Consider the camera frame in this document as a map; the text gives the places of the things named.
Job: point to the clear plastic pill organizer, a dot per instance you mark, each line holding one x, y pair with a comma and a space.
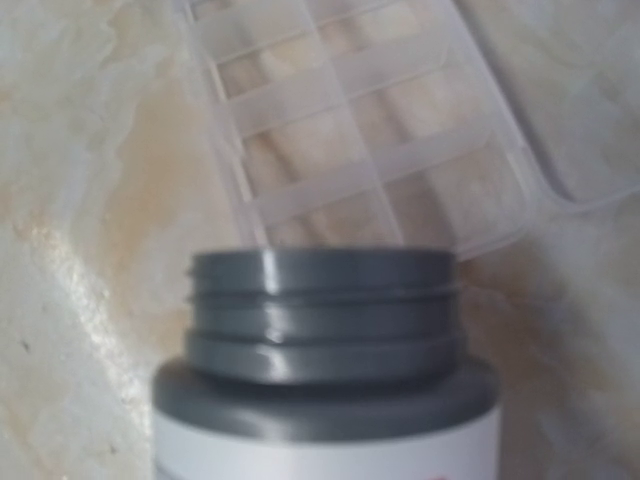
443, 124

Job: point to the grey-capped orange pill bottle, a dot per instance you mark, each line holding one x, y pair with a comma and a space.
325, 363

